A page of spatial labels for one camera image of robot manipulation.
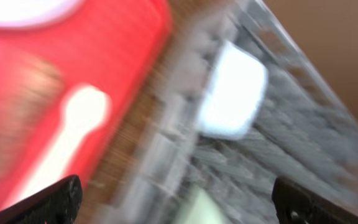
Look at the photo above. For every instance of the brown carrot-shaped food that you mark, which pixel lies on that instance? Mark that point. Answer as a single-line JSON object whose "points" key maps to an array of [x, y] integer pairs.
{"points": [[33, 87]]}

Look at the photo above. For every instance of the light blue plate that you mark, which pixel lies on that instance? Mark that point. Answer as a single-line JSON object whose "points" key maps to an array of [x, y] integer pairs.
{"points": [[17, 14]]}

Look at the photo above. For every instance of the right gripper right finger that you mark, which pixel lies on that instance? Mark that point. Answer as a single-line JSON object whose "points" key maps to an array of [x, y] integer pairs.
{"points": [[295, 204]]}

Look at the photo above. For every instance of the grey dishwasher rack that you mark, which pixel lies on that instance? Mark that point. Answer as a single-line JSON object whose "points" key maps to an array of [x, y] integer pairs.
{"points": [[302, 131]]}

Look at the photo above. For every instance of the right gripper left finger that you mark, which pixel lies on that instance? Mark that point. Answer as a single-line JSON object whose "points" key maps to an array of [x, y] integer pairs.
{"points": [[59, 203]]}

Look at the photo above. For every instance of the red serving tray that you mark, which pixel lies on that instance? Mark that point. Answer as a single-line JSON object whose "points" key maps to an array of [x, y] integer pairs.
{"points": [[110, 44]]}

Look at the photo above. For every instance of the light blue bowl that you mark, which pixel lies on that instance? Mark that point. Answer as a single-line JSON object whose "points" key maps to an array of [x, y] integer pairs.
{"points": [[234, 94]]}

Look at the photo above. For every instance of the white plastic spoon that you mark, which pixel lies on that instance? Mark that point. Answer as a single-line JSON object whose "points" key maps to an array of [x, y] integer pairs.
{"points": [[82, 110]]}

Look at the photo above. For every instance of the mint green bowl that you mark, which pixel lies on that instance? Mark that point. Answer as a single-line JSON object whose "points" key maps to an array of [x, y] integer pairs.
{"points": [[198, 207]]}

